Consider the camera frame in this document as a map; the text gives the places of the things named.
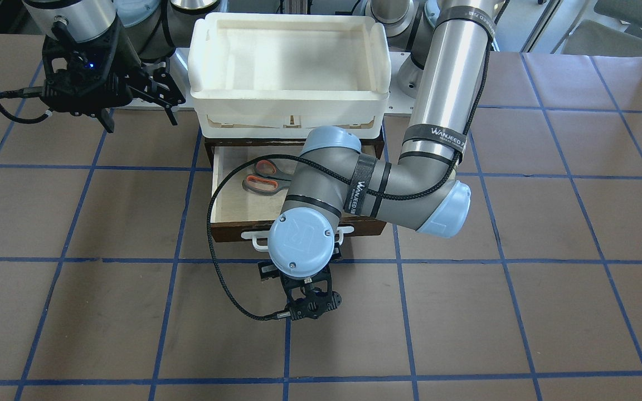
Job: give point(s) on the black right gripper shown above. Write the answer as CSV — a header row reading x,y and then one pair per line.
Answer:
x,y
122,60

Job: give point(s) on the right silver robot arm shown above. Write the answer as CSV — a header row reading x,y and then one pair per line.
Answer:
x,y
87,20

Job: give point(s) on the wooden drawer with white handle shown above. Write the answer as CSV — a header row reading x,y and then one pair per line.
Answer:
x,y
238,212

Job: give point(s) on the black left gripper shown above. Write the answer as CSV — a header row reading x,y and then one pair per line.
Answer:
x,y
266,270

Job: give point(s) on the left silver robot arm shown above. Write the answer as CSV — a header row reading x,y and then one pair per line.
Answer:
x,y
419,192

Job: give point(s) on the white foam box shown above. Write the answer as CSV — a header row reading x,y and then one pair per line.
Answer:
x,y
279,76

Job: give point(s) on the grey scissors with red handles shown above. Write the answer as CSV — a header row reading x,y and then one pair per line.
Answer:
x,y
267,179

